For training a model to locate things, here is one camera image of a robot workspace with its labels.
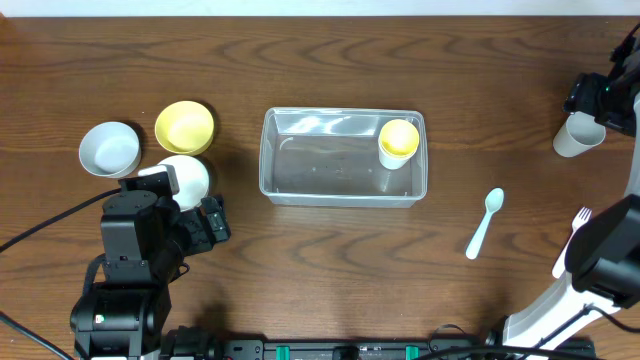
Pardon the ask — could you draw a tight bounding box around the yellow bowl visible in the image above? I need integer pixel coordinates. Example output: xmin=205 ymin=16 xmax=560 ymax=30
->
xmin=154 ymin=101 xmax=215 ymax=156

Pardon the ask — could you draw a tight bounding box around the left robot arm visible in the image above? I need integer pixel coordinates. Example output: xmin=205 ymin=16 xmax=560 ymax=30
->
xmin=70 ymin=167 xmax=231 ymax=359

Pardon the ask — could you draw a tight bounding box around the grey bowl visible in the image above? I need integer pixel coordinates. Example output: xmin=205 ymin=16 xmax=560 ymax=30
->
xmin=78 ymin=122 xmax=142 ymax=178

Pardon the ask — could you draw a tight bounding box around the pale green plastic spoon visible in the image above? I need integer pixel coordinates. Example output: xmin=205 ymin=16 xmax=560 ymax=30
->
xmin=465 ymin=188 xmax=505 ymax=260

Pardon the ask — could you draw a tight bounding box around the grey cup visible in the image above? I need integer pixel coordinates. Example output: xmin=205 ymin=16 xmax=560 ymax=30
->
xmin=552 ymin=112 xmax=606 ymax=158

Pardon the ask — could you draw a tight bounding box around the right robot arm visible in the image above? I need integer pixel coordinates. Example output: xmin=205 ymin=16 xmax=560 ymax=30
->
xmin=487 ymin=29 xmax=639 ymax=359

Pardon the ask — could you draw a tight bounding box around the clear plastic container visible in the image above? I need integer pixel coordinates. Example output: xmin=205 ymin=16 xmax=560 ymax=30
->
xmin=259 ymin=107 xmax=428 ymax=208

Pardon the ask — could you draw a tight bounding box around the white cup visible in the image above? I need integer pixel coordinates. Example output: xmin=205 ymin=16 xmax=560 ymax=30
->
xmin=378 ymin=143 xmax=417 ymax=170

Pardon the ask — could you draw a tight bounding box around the yellow cup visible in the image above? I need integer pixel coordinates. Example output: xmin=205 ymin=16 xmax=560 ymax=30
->
xmin=379 ymin=119 xmax=420 ymax=157

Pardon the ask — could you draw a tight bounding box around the white plastic fork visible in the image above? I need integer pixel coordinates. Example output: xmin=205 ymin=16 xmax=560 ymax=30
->
xmin=551 ymin=207 xmax=592 ymax=279

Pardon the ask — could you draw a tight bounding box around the white bowl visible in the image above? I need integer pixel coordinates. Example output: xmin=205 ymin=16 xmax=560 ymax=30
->
xmin=159 ymin=155 xmax=210 ymax=212

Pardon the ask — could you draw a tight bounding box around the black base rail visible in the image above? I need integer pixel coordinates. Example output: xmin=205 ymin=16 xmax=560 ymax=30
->
xmin=159 ymin=327 xmax=596 ymax=360

